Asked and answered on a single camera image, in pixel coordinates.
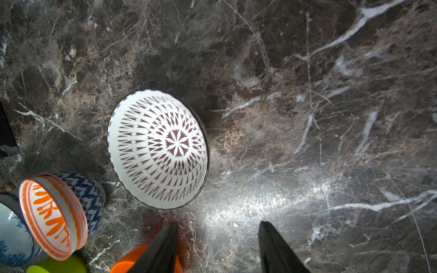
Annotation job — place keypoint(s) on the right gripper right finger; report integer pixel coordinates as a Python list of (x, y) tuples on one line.
[(276, 255)]

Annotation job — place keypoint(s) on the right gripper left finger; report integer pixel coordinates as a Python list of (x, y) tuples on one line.
[(160, 257)]

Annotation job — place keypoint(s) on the lime green bowl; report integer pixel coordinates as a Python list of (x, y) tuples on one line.
[(71, 265)]

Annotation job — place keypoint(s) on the red patterned bowl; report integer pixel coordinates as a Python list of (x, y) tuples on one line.
[(90, 193)]

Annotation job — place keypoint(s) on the orange leaf patterned bowl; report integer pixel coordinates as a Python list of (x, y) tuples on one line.
[(54, 215)]

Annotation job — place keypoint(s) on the blue floral bowl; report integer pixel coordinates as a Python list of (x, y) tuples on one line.
[(18, 246)]

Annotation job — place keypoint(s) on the orange plastic bowl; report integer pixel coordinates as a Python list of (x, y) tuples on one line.
[(127, 262)]

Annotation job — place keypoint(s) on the white maroon patterned bowl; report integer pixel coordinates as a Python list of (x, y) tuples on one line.
[(158, 148)]

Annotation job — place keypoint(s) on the small gold figurine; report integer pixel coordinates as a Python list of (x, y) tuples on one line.
[(7, 187)]

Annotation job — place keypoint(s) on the black hard carrying case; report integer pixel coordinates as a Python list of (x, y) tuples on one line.
[(8, 144)]

